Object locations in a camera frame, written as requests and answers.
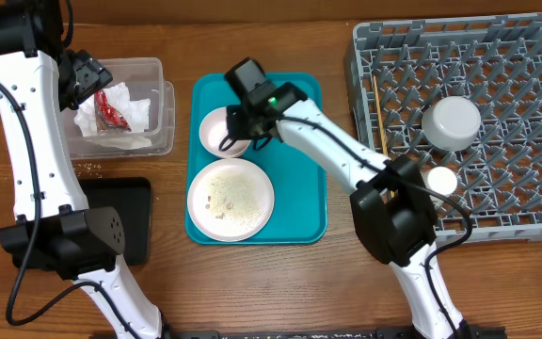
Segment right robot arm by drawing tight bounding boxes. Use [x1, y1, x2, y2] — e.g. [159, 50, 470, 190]
[224, 57, 472, 338]

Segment teal plastic tray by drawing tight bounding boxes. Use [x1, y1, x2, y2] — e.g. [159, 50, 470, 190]
[187, 73, 327, 245]

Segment clear plastic bin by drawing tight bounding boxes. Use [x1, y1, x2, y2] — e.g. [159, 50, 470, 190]
[62, 57, 175, 160]

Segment grey dishwasher rack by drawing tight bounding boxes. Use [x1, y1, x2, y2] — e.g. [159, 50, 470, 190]
[344, 12, 542, 242]

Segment white cup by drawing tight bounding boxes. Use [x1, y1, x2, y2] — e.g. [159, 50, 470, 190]
[422, 167, 457, 198]

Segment black tray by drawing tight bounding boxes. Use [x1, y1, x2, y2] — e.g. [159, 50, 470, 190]
[79, 177, 152, 266]

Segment small pink saucer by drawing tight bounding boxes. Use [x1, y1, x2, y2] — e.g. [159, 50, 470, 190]
[199, 107, 251, 158]

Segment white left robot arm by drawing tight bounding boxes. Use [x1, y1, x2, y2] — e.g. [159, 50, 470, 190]
[0, 1, 173, 338]

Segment white grey bowl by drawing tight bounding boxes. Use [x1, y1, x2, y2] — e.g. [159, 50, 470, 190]
[422, 96, 482, 152]

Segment red snack wrapper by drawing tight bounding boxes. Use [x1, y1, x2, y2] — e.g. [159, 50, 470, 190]
[94, 90, 131, 132]

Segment wooden chopstick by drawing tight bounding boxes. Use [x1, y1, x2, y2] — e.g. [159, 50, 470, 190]
[372, 74, 396, 199]

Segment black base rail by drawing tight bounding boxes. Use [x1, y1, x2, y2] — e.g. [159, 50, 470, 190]
[89, 326, 508, 339]

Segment large pink plate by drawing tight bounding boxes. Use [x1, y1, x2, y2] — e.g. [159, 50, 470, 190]
[187, 158, 275, 242]

